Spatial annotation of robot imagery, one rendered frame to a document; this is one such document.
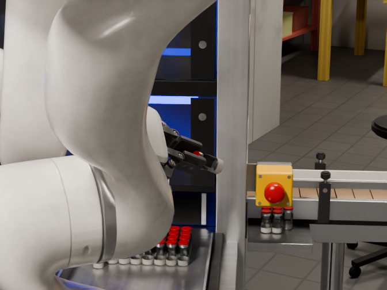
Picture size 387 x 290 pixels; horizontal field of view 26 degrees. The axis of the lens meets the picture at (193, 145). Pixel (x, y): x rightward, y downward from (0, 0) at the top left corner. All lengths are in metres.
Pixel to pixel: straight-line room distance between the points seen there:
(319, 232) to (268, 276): 1.79
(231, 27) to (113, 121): 0.86
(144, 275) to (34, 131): 0.68
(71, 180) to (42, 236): 0.06
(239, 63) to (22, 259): 0.83
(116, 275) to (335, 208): 0.51
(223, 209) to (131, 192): 0.84
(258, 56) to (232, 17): 3.80
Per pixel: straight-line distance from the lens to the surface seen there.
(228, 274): 1.57
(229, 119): 1.62
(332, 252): 1.87
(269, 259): 3.75
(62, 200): 0.86
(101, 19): 0.70
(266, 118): 5.62
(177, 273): 1.56
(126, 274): 1.56
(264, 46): 5.46
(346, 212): 1.80
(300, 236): 1.74
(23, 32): 0.91
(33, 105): 0.92
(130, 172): 0.81
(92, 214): 0.87
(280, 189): 1.62
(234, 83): 1.60
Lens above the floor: 1.56
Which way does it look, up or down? 17 degrees down
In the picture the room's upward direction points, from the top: straight up
